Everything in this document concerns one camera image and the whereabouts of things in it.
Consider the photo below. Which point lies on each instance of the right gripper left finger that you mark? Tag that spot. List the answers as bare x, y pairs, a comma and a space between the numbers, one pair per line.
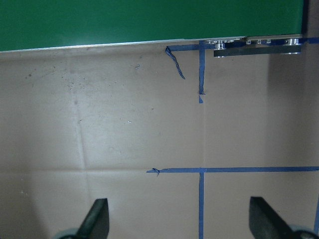
96, 224

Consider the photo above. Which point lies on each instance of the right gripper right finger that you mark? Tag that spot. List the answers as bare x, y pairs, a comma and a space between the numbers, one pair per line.
265, 223

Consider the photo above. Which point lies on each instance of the green conveyor belt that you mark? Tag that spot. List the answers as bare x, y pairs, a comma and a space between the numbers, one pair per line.
38, 24

